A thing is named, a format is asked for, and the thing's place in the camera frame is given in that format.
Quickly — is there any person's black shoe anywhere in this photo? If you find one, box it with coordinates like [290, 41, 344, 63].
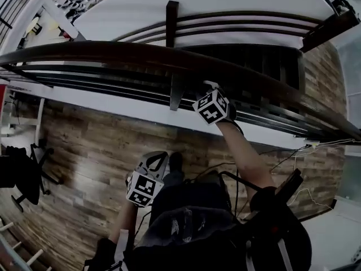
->
[168, 151, 184, 176]

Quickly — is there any light wooden dowel rack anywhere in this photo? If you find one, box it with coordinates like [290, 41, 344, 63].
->
[0, 216, 54, 271]

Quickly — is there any dark wooden handrail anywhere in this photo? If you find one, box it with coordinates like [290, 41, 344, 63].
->
[0, 41, 361, 142]

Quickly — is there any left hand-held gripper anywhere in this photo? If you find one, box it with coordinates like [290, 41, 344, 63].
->
[125, 150, 170, 208]

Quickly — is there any person's right forearm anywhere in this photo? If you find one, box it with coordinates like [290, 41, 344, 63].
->
[215, 120, 276, 199]

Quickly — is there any person's leg in dark trousers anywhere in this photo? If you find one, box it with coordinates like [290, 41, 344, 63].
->
[162, 170, 186, 189]

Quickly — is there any dark stairwell balustrade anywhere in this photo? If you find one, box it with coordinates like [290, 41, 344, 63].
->
[112, 0, 361, 53]

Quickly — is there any black chest-mounted box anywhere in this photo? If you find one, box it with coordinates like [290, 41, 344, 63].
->
[275, 168, 305, 206]

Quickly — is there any thin white cord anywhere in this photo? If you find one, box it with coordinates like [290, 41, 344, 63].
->
[293, 138, 361, 152]

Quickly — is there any black office chair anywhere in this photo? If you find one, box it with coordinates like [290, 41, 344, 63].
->
[0, 144, 63, 213]

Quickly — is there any white metal rack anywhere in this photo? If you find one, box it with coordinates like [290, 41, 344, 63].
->
[0, 96, 46, 138]

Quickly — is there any round light stool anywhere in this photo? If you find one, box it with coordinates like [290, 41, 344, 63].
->
[25, 17, 43, 35]

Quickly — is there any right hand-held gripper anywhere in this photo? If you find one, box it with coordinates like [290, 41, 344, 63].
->
[192, 80, 237, 126]

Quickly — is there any person's left forearm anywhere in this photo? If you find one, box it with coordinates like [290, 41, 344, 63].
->
[108, 199, 139, 247]

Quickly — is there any white power strip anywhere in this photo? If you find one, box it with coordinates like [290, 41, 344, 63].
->
[293, 142, 319, 150]

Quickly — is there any red panel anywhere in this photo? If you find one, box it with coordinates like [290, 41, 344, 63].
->
[0, 85, 7, 115]

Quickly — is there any person's torso in dark clothing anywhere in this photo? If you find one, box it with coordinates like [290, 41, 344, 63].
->
[84, 183, 313, 271]

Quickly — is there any cluster of black white objects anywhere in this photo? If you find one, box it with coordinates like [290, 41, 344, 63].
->
[56, 0, 99, 19]

